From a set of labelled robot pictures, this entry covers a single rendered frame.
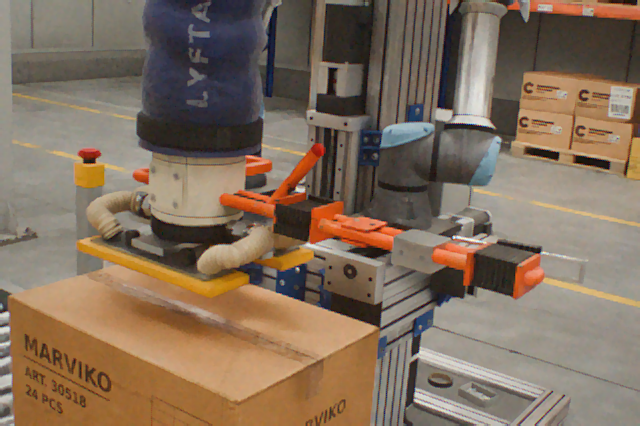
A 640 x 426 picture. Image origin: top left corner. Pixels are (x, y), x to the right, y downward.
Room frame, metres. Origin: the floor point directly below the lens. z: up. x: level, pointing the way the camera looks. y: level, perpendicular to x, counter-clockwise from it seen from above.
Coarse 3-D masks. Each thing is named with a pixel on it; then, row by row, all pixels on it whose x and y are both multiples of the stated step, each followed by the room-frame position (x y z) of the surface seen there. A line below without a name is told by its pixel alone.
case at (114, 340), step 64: (64, 320) 1.37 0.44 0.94; (128, 320) 1.40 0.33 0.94; (192, 320) 1.42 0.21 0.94; (256, 320) 1.44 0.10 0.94; (320, 320) 1.46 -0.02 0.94; (64, 384) 1.37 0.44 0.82; (128, 384) 1.27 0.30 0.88; (192, 384) 1.18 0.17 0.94; (256, 384) 1.18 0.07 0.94; (320, 384) 1.30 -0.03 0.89
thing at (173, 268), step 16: (80, 240) 1.45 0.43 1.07; (96, 240) 1.44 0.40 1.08; (112, 240) 1.45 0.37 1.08; (128, 240) 1.42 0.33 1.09; (96, 256) 1.41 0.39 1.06; (112, 256) 1.39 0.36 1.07; (128, 256) 1.38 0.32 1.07; (144, 256) 1.37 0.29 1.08; (160, 256) 1.38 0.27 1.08; (176, 256) 1.38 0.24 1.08; (192, 256) 1.34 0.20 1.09; (144, 272) 1.34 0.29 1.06; (160, 272) 1.32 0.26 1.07; (176, 272) 1.32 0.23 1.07; (192, 272) 1.31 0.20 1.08; (224, 272) 1.32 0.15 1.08; (240, 272) 1.34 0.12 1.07; (192, 288) 1.28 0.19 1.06; (208, 288) 1.26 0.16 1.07; (224, 288) 1.28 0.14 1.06
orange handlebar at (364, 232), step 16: (256, 160) 1.71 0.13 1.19; (144, 176) 1.51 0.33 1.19; (240, 192) 1.43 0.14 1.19; (240, 208) 1.37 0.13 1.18; (256, 208) 1.35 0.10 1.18; (272, 208) 1.34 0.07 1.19; (320, 224) 1.28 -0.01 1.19; (336, 224) 1.26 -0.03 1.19; (352, 224) 1.25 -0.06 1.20; (368, 224) 1.26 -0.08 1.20; (384, 224) 1.27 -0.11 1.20; (352, 240) 1.25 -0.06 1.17; (368, 240) 1.22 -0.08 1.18; (384, 240) 1.21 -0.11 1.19; (432, 256) 1.16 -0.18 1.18; (448, 256) 1.15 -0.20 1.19; (464, 256) 1.14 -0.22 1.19; (528, 272) 1.09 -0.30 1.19
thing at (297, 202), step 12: (276, 204) 1.30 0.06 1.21; (288, 204) 1.34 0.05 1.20; (300, 204) 1.34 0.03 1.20; (312, 204) 1.35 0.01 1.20; (324, 204) 1.35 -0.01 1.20; (336, 204) 1.32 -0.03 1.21; (276, 216) 1.31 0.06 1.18; (288, 216) 1.29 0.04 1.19; (300, 216) 1.28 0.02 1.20; (312, 216) 1.27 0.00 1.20; (324, 216) 1.29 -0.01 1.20; (276, 228) 1.30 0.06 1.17; (288, 228) 1.29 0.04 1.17; (300, 228) 1.28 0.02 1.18; (312, 228) 1.27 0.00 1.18; (300, 240) 1.27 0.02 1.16; (312, 240) 1.27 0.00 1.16; (324, 240) 1.30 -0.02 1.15
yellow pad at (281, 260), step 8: (272, 248) 1.47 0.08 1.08; (288, 248) 1.47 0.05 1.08; (296, 248) 1.49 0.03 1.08; (304, 248) 1.50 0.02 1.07; (272, 256) 1.44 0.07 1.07; (280, 256) 1.44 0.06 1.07; (288, 256) 1.44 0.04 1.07; (296, 256) 1.45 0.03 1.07; (304, 256) 1.47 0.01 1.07; (312, 256) 1.49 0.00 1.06; (264, 264) 1.43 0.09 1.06; (272, 264) 1.42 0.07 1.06; (280, 264) 1.41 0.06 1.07; (288, 264) 1.43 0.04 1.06; (296, 264) 1.45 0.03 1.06
